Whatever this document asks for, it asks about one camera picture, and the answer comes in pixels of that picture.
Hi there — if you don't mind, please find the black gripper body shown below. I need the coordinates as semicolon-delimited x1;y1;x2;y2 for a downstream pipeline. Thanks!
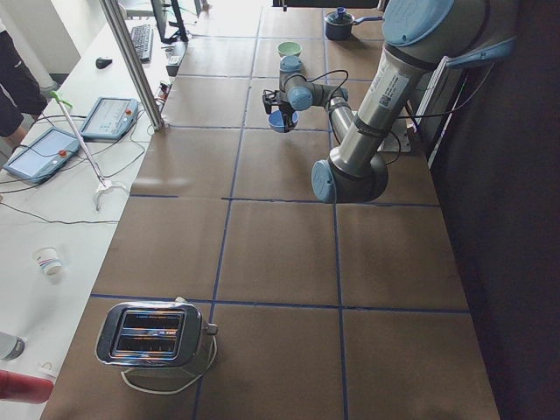
262;89;291;114

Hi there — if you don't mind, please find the blue bowl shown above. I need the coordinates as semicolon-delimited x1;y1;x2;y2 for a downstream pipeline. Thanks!
268;109;299;133

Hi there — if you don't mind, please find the green bowl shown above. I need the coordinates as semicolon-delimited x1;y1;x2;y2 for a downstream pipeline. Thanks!
276;41;302;58

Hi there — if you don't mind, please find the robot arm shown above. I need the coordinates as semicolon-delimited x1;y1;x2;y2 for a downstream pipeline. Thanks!
262;1;519;203

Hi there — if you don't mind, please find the blue saucepan with lid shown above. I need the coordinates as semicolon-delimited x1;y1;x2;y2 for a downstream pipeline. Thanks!
324;7;383;41

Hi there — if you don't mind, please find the black keyboard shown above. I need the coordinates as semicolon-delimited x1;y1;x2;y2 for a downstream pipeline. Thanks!
130;24;153;63

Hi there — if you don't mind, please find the black monitor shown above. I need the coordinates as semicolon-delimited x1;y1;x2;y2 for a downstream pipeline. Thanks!
150;0;189;45

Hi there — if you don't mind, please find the far teach pendant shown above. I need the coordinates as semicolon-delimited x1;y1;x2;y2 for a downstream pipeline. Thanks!
80;97;138;143

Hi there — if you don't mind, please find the teach pendant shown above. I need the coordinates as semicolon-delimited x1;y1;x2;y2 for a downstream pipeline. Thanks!
80;97;138;143
3;127;80;184

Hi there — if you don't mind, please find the black computer mouse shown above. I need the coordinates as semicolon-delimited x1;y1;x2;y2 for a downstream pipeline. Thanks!
95;57;113;69

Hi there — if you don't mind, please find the pink grabber stick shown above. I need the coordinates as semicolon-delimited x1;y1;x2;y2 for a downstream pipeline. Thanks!
50;91;129;212

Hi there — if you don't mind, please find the near teach pendant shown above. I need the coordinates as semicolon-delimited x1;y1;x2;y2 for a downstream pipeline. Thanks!
3;127;80;184

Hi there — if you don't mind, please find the person in black clothes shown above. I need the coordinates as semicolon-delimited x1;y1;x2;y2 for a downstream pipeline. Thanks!
0;22;47;150

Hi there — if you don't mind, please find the silver toaster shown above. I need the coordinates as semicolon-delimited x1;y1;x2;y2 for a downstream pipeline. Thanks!
95;300;218;380

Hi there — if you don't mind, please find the paper cup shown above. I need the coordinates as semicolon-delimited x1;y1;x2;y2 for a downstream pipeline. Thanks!
32;247;63;276

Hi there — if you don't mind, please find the red bottle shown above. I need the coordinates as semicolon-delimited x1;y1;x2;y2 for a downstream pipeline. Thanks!
1;370;53;403

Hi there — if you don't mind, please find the aluminium frame post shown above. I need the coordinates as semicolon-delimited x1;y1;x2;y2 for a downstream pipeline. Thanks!
100;0;165;131

